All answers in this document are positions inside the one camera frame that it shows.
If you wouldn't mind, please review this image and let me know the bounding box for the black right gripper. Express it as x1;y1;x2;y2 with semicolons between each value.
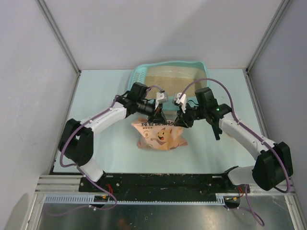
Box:
174;102;206;128

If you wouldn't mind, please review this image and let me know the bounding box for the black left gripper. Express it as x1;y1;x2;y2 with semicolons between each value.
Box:
137;99;168;125

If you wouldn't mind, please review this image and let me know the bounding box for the pink cat litter bag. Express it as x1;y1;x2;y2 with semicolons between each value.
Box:
131;118;188;150

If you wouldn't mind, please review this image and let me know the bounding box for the black t-shaped plastic part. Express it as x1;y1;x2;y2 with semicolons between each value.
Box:
211;121;223;140

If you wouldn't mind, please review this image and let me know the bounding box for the teal and beige litter box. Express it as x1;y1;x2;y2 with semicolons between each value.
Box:
127;61;209;115

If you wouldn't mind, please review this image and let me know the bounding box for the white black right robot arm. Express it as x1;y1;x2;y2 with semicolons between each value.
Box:
173;87;293;192

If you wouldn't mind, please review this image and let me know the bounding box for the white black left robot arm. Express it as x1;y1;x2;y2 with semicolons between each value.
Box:
58;82;168;192

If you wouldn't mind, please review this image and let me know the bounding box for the beige cat litter in box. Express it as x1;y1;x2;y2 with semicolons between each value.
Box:
144;76;201;99

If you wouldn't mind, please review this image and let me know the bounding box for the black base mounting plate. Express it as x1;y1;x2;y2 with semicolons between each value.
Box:
78;171;250;199

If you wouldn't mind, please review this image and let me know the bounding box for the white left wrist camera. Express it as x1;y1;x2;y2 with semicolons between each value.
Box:
155;91;168;108

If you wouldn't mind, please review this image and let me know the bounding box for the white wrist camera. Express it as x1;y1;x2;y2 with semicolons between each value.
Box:
155;91;168;108
173;92;187;113

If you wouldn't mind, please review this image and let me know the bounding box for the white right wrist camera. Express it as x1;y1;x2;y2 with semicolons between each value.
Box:
173;92;187;113

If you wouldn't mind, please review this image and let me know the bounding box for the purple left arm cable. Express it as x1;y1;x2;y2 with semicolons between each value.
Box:
59;85;166;190

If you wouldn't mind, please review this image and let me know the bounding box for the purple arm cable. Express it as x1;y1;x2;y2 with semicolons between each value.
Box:
59;85;166;190
181;78;293;227

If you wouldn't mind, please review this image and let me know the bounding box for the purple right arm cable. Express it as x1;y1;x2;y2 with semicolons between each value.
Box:
181;78;293;227

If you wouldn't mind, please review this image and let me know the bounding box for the aluminium frame rail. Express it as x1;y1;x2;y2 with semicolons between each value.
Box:
35;174;295;196

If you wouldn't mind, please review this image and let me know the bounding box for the white slotted cable duct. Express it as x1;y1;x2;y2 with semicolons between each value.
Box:
45;195;225;205

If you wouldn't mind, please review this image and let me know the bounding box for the left aluminium corner post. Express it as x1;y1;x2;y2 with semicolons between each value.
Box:
36;0;81;75

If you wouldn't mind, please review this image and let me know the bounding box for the aluminium corner post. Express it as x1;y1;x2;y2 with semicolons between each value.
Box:
36;0;81;75
245;0;292;72

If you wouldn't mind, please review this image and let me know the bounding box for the right aluminium corner post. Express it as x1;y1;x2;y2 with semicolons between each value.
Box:
245;0;292;72

